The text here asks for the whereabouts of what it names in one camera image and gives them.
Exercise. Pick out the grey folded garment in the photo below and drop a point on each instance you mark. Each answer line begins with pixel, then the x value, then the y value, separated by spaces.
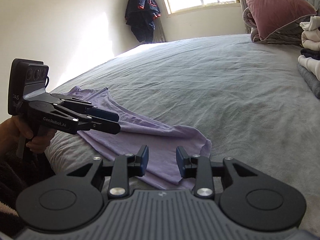
pixel 310 82

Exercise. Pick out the dark fuzzy robe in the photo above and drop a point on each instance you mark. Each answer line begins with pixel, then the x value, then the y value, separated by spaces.
pixel 15 180

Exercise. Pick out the grey patterned curtain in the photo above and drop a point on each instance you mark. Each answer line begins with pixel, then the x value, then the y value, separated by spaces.
pixel 160 30
pixel 242 5

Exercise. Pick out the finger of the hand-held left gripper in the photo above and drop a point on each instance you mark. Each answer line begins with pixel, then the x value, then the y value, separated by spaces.
pixel 105 115
pixel 105 127

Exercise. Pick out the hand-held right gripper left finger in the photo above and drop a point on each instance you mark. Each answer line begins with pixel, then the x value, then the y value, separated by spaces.
pixel 144 160

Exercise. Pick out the dark hanging jacket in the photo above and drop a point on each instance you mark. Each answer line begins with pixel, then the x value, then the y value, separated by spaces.
pixel 140 12

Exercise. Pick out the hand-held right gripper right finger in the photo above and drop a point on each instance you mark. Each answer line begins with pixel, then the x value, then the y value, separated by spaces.
pixel 180 162

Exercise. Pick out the pink velvet pillow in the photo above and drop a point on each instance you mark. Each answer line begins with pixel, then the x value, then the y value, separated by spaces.
pixel 275 5

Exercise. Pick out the grey bed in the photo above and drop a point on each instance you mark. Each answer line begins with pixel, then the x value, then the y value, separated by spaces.
pixel 225 92

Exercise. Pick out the black folded garment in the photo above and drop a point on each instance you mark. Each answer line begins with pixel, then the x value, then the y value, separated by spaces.
pixel 311 53

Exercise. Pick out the white knit folded garment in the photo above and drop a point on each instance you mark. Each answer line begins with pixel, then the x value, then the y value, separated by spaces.
pixel 312 66

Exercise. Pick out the folded grey pink quilt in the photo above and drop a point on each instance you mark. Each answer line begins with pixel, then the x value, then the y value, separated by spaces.
pixel 250 22

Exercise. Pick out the purple pants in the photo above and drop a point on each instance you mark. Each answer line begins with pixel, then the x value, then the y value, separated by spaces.
pixel 162 140

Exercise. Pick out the person's left hand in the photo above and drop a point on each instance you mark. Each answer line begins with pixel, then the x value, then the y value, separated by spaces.
pixel 40 143

